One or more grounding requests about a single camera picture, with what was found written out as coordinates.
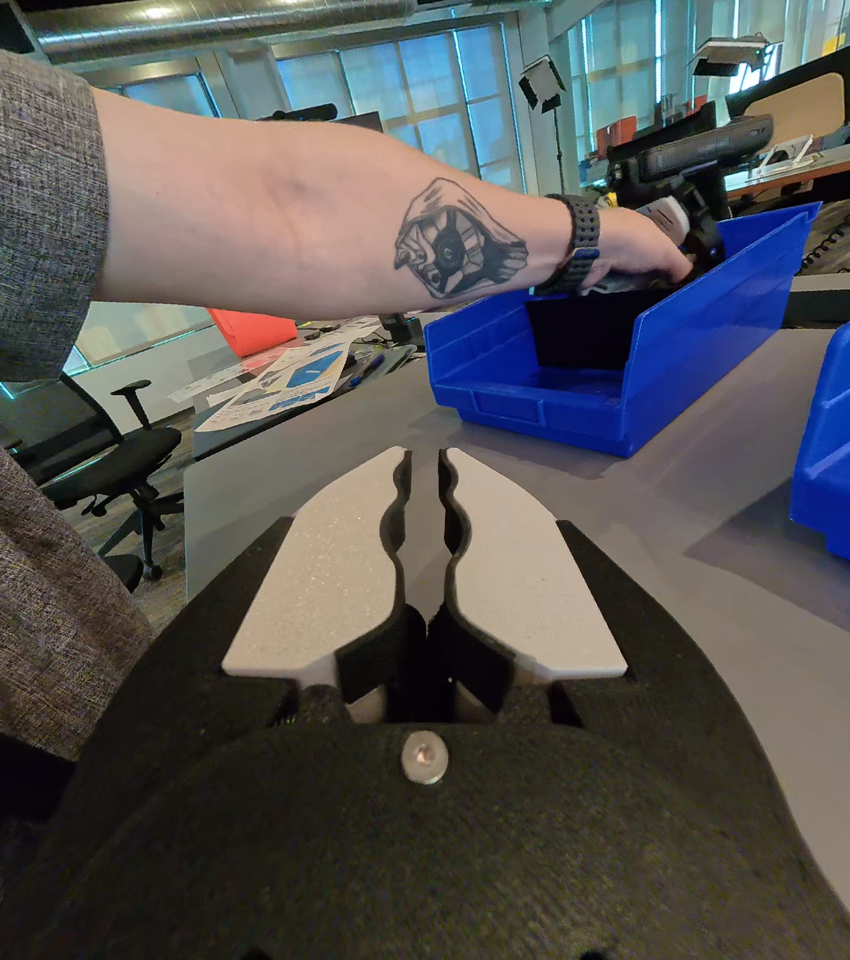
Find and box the person's left forearm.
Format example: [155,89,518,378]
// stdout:
[91,86,576,320]

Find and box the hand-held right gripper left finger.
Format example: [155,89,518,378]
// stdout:
[222,445,412,685]

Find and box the wooden desk with black legs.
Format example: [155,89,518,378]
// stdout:
[725,127,850,271]

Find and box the person's left hand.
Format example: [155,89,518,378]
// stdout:
[597,206,696,290]

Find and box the blue storage bin with divider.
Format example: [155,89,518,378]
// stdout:
[423,201,823,459]

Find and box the red bag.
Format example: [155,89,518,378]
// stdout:
[207,307,298,360]

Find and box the black coiled cable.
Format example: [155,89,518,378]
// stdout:
[800,217,850,275]

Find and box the black studio light panel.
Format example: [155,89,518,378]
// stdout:
[691,36,771,78]
[518,56,570,196]

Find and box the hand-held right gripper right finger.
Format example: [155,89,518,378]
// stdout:
[437,445,628,684]

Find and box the metal air duct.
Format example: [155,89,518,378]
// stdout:
[31,0,418,65]

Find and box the black table mat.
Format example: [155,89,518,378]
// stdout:
[779,271,850,329]

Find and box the printed leaflet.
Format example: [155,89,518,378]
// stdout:
[194,341,351,434]

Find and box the black wristwatch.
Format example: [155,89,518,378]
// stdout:
[533,192,603,296]

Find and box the black bin divider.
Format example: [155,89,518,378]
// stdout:
[524,288,662,372]

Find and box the black office chair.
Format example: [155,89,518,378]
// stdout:
[0,373,186,594]

